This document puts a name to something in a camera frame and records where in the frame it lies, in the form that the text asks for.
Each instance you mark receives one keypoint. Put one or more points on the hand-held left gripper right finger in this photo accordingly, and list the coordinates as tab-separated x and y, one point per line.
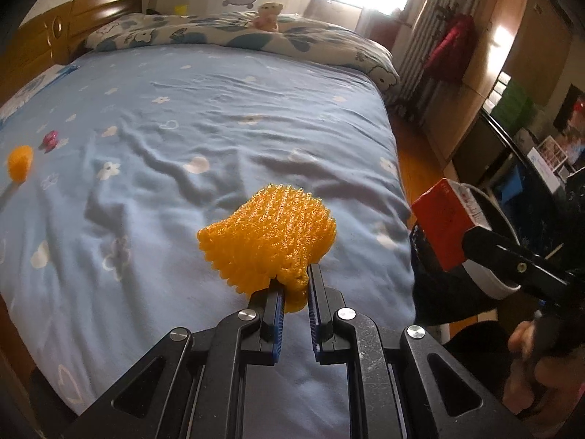
313	304

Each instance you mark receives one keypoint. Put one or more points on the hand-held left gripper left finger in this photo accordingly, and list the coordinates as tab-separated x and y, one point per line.
276	315

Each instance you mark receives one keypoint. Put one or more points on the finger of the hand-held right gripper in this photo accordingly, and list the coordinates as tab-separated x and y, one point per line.
512	263

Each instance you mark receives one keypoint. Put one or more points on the red and white carton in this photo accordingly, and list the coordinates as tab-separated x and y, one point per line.
441	219

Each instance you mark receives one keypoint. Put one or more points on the orange foam fruit net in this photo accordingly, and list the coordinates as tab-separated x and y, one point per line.
20	162
269	228

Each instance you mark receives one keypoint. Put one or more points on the person's right hand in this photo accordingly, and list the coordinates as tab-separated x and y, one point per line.
553	388

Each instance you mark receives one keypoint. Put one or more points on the black desk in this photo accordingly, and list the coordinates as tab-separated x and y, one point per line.
502	146

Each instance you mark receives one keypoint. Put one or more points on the dark framed picture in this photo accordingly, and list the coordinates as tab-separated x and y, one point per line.
571	109

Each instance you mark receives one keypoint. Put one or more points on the green storage boxes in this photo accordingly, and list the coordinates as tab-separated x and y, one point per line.
514	100

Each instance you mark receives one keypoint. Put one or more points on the wooden wardrobe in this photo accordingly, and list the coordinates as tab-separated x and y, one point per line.
525	41

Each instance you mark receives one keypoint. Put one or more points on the bed with blue floral sheet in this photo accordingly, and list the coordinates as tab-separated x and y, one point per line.
205	114

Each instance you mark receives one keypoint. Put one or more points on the red hanging garment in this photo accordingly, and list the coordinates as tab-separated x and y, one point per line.
450	50

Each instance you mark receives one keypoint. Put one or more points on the patterned curtain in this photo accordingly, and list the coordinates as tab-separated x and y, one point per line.
425	23

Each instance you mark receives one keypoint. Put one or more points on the blue leaf print quilt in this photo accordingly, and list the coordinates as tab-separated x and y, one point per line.
274	39

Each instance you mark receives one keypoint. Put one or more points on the small pink hair clip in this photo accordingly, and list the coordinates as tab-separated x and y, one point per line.
49	139

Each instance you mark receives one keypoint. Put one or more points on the small teddy bear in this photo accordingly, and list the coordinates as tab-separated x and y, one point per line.
268	16

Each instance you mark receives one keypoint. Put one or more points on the small yellow toy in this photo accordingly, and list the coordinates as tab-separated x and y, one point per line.
182	9

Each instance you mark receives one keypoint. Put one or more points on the wooden headboard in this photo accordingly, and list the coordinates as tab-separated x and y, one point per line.
50	27

